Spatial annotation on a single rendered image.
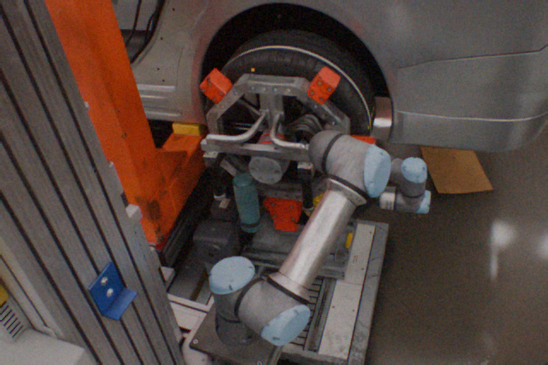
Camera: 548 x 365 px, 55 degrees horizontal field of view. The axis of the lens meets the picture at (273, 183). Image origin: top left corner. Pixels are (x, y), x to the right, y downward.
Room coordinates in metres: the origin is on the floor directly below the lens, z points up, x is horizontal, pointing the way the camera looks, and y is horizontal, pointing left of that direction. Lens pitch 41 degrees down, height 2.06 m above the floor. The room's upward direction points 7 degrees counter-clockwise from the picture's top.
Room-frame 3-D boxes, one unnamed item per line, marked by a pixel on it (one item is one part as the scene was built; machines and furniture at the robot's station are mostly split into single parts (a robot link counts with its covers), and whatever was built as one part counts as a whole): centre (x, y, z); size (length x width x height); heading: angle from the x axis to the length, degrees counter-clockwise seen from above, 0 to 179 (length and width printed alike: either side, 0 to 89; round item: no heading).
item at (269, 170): (1.57, -0.02, 0.85); 0.21 x 0.14 x 0.14; 158
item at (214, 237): (1.78, 0.24, 0.26); 0.42 x 0.18 x 0.35; 158
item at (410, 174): (1.24, -0.42, 0.95); 0.11 x 0.08 x 0.11; 44
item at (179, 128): (2.07, 0.34, 0.71); 0.14 x 0.14 x 0.05; 68
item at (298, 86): (1.64, -0.04, 0.85); 0.54 x 0.07 x 0.54; 68
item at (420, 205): (1.23, -0.44, 0.86); 0.11 x 0.08 x 0.09; 69
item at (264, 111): (1.56, 0.10, 1.03); 0.19 x 0.18 x 0.11; 158
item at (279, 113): (1.49, -0.09, 1.03); 0.19 x 0.18 x 0.11; 158
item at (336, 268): (1.80, -0.10, 0.13); 0.50 x 0.36 x 0.10; 68
